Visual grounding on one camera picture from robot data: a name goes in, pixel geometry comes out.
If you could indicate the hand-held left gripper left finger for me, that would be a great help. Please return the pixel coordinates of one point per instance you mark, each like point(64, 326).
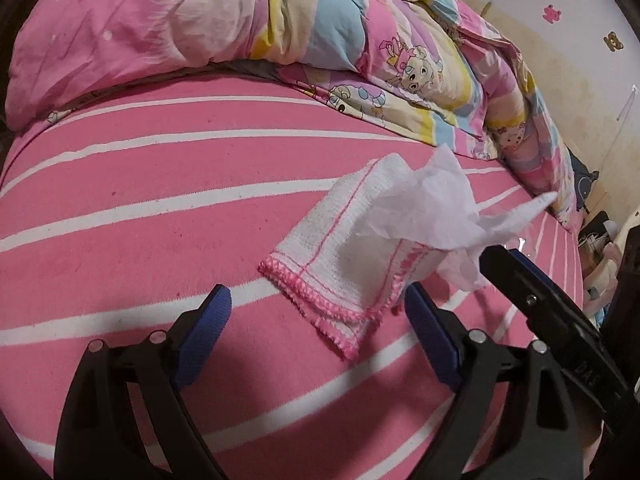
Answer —
point(200, 330)

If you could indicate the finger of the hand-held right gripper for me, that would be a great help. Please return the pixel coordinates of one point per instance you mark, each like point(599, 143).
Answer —
point(520, 285)
point(535, 271)

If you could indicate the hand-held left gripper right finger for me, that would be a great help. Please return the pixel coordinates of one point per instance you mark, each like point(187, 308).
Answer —
point(432, 330)

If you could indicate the white tissue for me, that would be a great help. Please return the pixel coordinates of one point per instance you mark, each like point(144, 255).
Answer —
point(430, 205)

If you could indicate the white cloth with pink trim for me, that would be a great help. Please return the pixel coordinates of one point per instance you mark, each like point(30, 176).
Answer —
point(320, 250)

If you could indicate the pink striped bed sheet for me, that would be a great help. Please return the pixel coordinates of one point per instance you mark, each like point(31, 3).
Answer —
point(150, 185)

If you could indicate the cartoon printed pink quilt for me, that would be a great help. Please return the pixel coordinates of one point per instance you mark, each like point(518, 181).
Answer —
point(350, 35)

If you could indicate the brown bear wall sticker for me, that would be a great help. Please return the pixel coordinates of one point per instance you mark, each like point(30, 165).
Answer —
point(612, 41)

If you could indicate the pink bear wall sticker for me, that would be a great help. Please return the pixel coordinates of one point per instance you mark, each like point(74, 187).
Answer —
point(551, 13)

